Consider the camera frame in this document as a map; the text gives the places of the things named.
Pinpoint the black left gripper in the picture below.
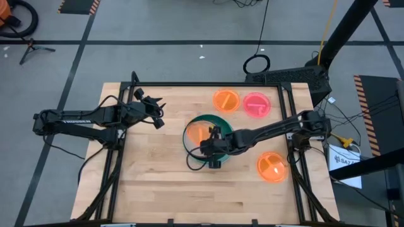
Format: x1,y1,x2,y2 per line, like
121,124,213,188
121,88,167,130

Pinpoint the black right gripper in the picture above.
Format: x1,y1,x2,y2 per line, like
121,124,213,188
199,125,237,170

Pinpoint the orange plastic plate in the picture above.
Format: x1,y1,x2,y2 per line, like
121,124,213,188
182,120,219,158
256,151,289,184
212,89,241,114

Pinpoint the dark green plastic plate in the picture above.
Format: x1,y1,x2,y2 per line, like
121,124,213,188
182,113,235,165

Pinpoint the pink plastic plate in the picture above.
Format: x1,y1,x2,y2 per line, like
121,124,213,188
242,91,271,119

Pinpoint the black perforated stand base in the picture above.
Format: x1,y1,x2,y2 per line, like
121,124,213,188
245,65,333,107

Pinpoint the black hazard striped floor mat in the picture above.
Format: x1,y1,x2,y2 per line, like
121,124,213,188
353,74,404,158
381,0,404,8
57,0,102,16

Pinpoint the black tripod stand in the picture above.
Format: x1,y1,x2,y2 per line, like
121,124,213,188
19,37,56,66

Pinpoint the white labelled box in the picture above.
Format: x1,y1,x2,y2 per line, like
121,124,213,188
327,143,364,190

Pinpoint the black metal bar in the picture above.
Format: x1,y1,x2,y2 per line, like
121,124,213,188
328,153,404,181

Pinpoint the orange vacuum cleaner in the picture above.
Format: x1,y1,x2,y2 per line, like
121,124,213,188
0,0,12,28

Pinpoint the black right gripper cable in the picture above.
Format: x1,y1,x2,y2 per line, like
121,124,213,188
186,146,211,172

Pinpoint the black metal table frame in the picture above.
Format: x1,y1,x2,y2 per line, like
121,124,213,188
71,71,342,227

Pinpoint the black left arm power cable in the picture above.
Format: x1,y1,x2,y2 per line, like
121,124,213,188
42,134,105,187

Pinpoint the black hanging cable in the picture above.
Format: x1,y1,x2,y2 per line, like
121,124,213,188
242,0,271,75

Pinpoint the yellow cable connector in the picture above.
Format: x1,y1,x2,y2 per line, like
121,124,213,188
330,132,355,149

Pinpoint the black vacuum hose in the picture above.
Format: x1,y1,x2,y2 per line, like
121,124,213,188
0,0,40,39

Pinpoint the black cable bundle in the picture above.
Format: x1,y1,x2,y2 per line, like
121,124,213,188
314,93,399,146

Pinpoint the yellow hanging cable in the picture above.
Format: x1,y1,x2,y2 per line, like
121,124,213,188
316,0,340,66

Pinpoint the black camera stand pole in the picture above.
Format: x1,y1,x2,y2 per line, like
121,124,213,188
304,0,379,69

